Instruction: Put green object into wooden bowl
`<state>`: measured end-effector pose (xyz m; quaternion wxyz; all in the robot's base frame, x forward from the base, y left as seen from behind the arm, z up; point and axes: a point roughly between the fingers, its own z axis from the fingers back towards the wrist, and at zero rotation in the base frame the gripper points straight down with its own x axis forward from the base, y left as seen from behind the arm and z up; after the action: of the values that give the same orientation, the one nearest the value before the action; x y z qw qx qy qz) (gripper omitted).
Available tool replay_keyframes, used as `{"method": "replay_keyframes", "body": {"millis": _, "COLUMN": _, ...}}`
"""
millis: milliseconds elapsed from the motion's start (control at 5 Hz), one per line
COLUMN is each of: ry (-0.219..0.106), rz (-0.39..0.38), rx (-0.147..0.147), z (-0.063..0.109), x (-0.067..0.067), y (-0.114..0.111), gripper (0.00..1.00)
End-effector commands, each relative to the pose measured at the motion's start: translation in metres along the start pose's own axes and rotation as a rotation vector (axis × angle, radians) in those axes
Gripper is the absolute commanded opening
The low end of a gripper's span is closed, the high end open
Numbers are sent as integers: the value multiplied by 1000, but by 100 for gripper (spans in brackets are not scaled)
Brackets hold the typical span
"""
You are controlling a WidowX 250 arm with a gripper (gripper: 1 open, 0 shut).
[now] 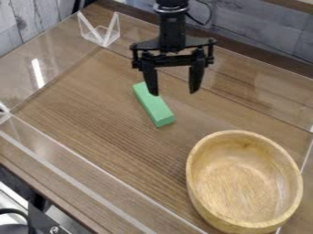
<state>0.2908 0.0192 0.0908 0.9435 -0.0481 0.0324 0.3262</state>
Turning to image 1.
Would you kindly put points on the clear acrylic tray wall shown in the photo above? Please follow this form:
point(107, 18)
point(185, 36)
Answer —
point(78, 140)

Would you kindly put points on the green rectangular block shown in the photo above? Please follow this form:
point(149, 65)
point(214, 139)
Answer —
point(154, 106)

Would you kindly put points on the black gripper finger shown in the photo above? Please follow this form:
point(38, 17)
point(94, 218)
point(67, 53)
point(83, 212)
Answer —
point(197, 70)
point(150, 74)

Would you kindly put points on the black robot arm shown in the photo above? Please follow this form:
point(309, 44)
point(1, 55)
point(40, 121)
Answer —
point(173, 12)

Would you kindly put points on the clear acrylic corner bracket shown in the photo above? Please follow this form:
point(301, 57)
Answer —
point(102, 36)

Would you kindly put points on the wooden bowl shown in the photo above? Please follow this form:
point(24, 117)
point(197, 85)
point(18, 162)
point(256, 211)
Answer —
point(244, 182)

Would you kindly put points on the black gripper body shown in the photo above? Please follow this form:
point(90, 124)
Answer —
point(173, 52)

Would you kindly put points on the black metal table bracket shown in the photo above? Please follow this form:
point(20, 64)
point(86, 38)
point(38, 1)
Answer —
point(42, 224)

